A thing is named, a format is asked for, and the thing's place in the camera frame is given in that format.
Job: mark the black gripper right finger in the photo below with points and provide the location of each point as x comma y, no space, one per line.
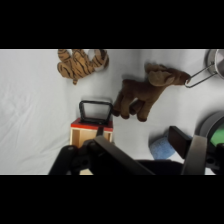
195,153

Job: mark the wooden drawer with red front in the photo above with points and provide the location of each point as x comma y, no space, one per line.
90,126

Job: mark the light blue cloth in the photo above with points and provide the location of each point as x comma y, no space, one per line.
161,148

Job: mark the brown moose plush toy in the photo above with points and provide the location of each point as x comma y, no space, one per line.
150,90

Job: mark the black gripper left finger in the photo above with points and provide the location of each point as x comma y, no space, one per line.
110,156

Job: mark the black round object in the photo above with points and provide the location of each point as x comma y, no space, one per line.
213,128

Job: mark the silver metal pot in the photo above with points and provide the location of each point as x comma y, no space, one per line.
213,66

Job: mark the striped tiger plush toy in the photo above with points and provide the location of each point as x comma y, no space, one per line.
80,65

